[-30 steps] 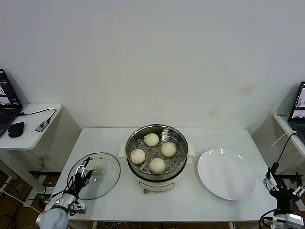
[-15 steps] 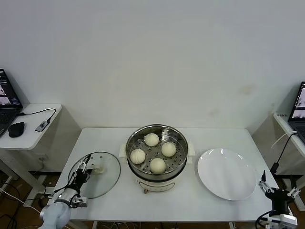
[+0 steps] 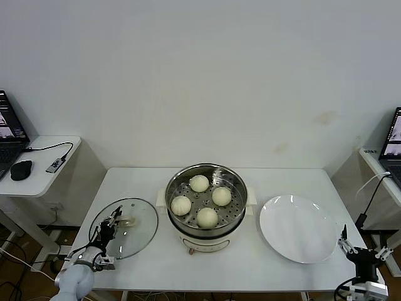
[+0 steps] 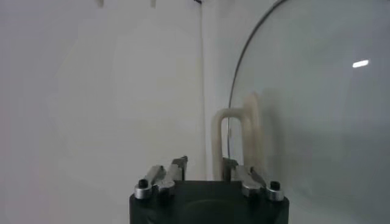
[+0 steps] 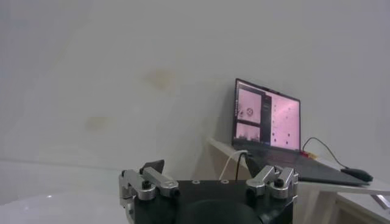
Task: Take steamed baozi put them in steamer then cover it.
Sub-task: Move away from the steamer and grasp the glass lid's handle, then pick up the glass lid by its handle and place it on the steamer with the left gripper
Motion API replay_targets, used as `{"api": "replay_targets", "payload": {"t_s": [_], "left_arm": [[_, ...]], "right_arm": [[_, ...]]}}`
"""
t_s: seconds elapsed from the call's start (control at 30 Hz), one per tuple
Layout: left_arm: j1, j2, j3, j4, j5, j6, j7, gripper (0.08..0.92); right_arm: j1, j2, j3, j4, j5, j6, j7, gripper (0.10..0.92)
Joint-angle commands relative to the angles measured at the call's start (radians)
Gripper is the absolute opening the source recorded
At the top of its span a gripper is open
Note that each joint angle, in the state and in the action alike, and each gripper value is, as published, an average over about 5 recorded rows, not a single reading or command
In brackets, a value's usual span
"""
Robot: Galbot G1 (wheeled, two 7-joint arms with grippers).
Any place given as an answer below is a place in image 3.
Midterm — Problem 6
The white round plate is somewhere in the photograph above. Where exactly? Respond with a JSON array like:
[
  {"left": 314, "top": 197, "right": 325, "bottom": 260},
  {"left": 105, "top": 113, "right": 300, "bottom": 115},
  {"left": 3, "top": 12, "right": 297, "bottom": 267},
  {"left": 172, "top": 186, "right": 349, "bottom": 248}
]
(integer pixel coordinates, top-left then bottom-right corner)
[{"left": 259, "top": 194, "right": 339, "bottom": 265}]

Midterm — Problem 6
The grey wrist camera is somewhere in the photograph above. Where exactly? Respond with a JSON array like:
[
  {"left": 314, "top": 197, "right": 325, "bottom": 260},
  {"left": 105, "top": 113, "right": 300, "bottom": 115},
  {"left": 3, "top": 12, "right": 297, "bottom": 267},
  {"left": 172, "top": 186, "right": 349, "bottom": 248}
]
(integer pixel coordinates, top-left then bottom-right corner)
[
  {"left": 351, "top": 280, "right": 388, "bottom": 301},
  {"left": 93, "top": 255, "right": 116, "bottom": 272}
]

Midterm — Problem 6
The black laptop beside label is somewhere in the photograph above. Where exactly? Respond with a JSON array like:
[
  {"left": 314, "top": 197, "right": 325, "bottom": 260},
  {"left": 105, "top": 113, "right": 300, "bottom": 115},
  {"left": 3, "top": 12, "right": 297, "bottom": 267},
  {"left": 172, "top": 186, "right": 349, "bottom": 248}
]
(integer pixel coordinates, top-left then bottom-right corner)
[{"left": 378, "top": 107, "right": 401, "bottom": 192}]

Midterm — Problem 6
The perforated steel steamer basket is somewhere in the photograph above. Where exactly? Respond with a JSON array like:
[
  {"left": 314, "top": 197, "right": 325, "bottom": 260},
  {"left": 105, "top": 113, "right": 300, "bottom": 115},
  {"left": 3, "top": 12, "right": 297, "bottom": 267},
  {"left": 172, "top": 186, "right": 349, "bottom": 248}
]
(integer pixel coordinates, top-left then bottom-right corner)
[{"left": 165, "top": 162, "right": 248, "bottom": 238}]

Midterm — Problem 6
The black laptop beside mouse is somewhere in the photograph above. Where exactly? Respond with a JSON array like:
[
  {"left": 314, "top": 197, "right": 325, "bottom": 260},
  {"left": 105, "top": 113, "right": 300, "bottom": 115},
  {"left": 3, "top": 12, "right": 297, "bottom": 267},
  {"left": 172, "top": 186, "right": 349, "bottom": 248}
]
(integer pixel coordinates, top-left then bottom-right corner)
[{"left": 0, "top": 90, "right": 31, "bottom": 182}]

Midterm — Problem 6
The black usb hub cable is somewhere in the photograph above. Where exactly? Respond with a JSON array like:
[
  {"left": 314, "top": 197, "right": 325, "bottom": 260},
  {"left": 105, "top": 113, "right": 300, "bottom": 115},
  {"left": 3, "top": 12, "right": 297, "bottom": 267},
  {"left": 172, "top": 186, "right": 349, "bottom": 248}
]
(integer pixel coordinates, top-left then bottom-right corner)
[{"left": 24, "top": 142, "right": 75, "bottom": 159}]

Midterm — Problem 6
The grey usb hub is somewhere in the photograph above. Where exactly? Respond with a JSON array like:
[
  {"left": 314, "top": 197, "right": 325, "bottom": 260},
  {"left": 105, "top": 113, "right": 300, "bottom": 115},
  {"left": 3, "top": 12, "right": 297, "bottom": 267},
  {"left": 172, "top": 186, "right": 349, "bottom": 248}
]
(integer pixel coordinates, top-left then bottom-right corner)
[{"left": 46, "top": 156, "right": 68, "bottom": 174}]

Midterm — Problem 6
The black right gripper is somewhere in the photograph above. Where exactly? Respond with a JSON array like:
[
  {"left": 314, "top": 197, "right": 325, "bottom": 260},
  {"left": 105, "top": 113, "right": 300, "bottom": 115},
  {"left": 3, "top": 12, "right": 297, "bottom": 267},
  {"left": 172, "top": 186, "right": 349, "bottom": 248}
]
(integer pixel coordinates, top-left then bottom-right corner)
[{"left": 337, "top": 223, "right": 396, "bottom": 283}]

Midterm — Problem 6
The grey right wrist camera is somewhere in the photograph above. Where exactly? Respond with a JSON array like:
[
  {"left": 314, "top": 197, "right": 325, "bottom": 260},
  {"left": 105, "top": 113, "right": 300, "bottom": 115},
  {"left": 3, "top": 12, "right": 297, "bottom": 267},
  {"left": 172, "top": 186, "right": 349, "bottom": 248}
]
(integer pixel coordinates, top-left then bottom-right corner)
[{"left": 351, "top": 280, "right": 388, "bottom": 301}]

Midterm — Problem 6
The black laptop power cable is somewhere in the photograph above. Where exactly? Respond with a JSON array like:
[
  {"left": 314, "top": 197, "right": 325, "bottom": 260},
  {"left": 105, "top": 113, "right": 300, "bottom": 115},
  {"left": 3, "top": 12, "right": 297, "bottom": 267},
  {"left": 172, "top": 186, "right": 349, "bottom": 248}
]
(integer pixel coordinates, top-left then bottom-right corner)
[{"left": 355, "top": 174, "right": 393, "bottom": 231}]

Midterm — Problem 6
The glass lid with cream handle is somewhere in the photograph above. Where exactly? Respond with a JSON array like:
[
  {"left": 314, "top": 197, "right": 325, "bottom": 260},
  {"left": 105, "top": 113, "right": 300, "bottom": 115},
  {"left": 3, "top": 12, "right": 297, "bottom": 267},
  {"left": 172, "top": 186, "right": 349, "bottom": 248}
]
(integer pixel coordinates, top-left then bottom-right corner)
[{"left": 88, "top": 197, "right": 160, "bottom": 260}]

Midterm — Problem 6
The black computer mouse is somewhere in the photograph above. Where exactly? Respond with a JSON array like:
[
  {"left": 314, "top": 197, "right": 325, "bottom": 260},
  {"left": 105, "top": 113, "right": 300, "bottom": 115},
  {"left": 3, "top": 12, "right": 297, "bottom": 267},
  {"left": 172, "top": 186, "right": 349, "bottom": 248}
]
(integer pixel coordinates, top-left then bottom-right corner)
[{"left": 10, "top": 159, "right": 34, "bottom": 182}]

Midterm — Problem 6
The black floor cable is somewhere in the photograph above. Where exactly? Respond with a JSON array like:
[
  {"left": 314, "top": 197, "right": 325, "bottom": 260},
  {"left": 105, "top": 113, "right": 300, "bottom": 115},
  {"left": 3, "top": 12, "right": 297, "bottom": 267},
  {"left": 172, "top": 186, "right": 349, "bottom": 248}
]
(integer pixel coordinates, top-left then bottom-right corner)
[{"left": 0, "top": 238, "right": 36, "bottom": 266}]

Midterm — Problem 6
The white steamed baozi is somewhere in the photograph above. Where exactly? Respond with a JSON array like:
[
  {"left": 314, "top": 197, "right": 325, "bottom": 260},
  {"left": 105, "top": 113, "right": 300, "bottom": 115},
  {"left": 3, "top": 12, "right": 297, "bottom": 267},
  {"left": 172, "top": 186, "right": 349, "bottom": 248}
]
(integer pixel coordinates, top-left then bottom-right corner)
[
  {"left": 212, "top": 186, "right": 232, "bottom": 207},
  {"left": 196, "top": 207, "right": 219, "bottom": 229},
  {"left": 170, "top": 195, "right": 192, "bottom": 216},
  {"left": 189, "top": 174, "right": 210, "bottom": 193}
]

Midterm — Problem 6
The white floor cable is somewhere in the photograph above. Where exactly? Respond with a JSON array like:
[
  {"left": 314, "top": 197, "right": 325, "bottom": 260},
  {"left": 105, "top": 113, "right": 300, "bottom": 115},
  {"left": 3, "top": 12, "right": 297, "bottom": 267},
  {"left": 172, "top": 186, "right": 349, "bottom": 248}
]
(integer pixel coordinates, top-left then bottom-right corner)
[{"left": 0, "top": 246, "right": 60, "bottom": 283}]

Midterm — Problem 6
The white laptop cable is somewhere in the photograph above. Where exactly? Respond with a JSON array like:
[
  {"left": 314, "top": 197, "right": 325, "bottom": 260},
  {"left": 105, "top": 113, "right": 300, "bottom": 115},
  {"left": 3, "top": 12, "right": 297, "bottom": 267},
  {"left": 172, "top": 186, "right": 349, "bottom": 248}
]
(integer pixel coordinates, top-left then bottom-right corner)
[{"left": 356, "top": 171, "right": 392, "bottom": 199}]

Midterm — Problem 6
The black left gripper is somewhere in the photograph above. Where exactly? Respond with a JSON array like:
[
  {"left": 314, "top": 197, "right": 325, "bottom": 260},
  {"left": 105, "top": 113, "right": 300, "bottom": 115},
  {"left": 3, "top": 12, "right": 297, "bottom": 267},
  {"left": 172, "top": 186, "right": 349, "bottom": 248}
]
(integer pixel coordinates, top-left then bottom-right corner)
[{"left": 97, "top": 204, "right": 124, "bottom": 244}]

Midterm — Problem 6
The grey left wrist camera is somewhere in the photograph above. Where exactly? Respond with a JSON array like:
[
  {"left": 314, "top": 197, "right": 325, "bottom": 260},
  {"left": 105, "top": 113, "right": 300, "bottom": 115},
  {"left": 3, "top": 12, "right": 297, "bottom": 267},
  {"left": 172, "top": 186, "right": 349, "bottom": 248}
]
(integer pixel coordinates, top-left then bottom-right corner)
[{"left": 93, "top": 255, "right": 116, "bottom": 272}]

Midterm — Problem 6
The white side table with mouse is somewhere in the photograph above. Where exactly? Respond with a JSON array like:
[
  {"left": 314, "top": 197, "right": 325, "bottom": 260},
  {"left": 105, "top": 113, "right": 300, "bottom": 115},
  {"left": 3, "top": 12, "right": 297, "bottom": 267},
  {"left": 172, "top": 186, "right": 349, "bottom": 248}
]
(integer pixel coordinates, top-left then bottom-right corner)
[{"left": 0, "top": 135, "right": 83, "bottom": 273}]

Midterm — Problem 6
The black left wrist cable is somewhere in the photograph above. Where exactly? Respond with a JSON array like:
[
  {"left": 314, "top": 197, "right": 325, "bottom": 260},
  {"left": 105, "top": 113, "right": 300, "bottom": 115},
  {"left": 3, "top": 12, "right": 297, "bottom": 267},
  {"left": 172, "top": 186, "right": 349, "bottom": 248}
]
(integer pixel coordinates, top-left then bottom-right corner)
[{"left": 68, "top": 224, "right": 104, "bottom": 255}]

